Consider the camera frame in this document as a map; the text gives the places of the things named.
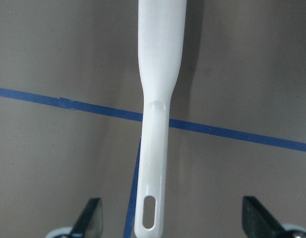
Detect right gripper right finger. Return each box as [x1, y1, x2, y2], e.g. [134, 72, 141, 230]
[242, 196, 286, 238]

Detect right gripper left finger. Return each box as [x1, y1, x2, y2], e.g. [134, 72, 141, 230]
[69, 197, 103, 238]

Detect white hand brush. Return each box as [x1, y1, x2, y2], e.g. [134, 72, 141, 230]
[134, 0, 187, 238]

